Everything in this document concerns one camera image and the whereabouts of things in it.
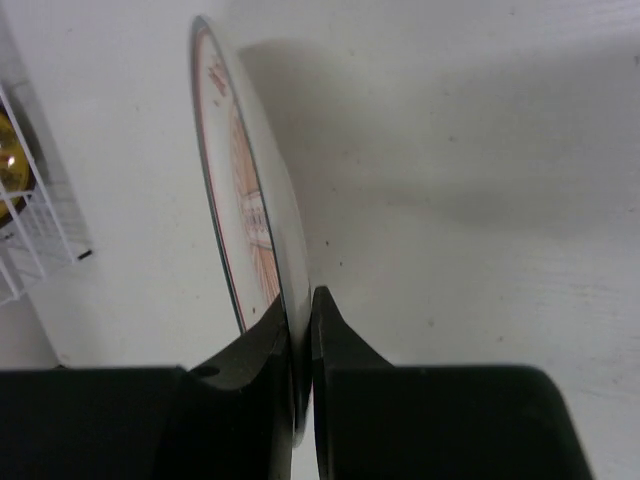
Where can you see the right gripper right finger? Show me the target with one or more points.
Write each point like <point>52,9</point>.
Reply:
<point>353,399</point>

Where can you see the yellow patterned plate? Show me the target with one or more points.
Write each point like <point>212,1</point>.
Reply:
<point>16,172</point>

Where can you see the white orange sunburst plate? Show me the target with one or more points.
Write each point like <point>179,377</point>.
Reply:
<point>252,202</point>

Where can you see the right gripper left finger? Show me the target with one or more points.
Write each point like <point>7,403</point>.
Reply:
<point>232,417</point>

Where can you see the white wire dish rack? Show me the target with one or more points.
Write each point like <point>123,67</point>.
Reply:
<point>46,232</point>

